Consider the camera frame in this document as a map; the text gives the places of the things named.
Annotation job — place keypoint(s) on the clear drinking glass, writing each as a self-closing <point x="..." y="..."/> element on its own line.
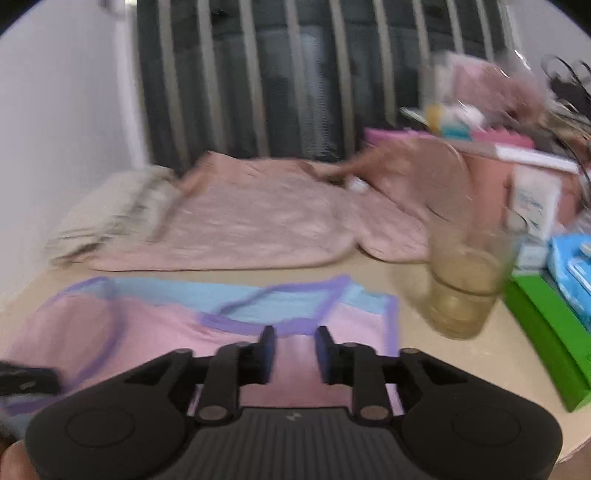
<point x="466" y="295"/>

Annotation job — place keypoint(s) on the pink flat box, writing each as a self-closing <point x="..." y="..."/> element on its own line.
<point x="397" y="136"/>

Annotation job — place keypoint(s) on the pink folded cushion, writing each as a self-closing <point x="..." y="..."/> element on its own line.
<point x="489" y="83"/>

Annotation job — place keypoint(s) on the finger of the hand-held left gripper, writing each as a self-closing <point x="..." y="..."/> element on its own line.
<point x="32" y="379"/>

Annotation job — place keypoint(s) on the blue tissue packet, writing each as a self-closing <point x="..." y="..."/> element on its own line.
<point x="569" y="272"/>

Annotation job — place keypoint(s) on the cream knitted fringed blanket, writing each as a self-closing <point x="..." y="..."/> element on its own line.
<point x="111" y="212"/>

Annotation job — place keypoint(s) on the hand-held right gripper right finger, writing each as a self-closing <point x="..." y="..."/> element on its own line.
<point x="324" y="356"/>

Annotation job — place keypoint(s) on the white box with blue print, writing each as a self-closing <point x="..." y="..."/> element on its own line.
<point x="535" y="198"/>

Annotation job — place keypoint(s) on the white flat book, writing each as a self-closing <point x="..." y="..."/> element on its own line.
<point x="531" y="157"/>

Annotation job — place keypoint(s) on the green box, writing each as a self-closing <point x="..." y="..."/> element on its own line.
<point x="549" y="341"/>

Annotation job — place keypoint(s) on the dark window with metal bars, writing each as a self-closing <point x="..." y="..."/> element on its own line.
<point x="286" y="83"/>

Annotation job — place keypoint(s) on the pink and blue garment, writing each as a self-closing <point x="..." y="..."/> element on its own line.
<point x="161" y="332"/>

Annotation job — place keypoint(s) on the pink quilted jacket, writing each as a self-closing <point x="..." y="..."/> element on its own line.
<point x="258" y="221"/>

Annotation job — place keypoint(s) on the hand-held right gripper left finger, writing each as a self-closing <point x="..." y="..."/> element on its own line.
<point x="267" y="354"/>

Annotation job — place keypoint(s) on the person's right hand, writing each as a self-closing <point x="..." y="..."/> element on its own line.
<point x="16" y="464"/>

